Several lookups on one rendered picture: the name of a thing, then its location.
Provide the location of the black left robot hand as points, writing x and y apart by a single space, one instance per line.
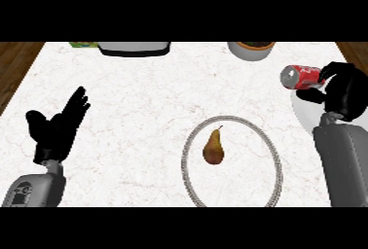
58 129

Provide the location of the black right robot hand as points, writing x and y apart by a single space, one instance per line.
348 94

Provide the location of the red soda can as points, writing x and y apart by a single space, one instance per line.
301 77

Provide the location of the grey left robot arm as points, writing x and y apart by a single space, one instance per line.
39 189

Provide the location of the white plate with grey rim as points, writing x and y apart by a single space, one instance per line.
233 162

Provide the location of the white plant pot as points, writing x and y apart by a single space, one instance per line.
252 50

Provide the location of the green box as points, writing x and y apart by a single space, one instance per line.
84 44

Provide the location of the grey and black appliance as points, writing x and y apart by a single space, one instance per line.
134 48

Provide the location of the brown pear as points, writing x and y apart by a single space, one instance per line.
214 149

